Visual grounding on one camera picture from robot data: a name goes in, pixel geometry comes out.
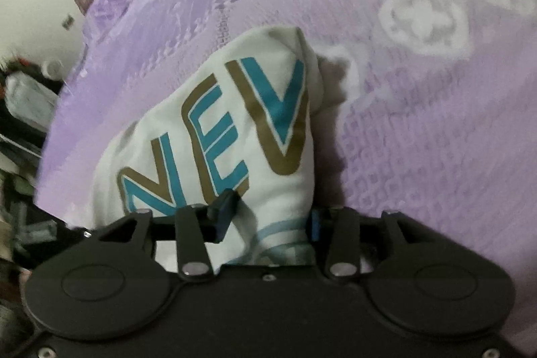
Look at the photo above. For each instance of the dark clothes on coat stand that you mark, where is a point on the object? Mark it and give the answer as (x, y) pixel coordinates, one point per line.
(21, 65)

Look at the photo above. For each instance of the purple patterned bed sheet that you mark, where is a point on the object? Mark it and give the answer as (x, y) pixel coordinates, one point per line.
(438, 121)

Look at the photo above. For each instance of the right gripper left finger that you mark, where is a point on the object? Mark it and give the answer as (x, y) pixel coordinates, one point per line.
(198, 225)

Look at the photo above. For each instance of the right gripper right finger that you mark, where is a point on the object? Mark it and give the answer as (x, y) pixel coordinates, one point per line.
(334, 238)

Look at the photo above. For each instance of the wall power socket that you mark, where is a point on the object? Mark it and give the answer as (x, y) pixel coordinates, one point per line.
(68, 22)

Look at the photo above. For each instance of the light blue covered garment rack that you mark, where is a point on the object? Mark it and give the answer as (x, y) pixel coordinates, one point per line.
(29, 101)

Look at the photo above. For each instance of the white Nevada long-sleeve shirt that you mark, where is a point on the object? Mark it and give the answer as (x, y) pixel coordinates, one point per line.
(242, 122)

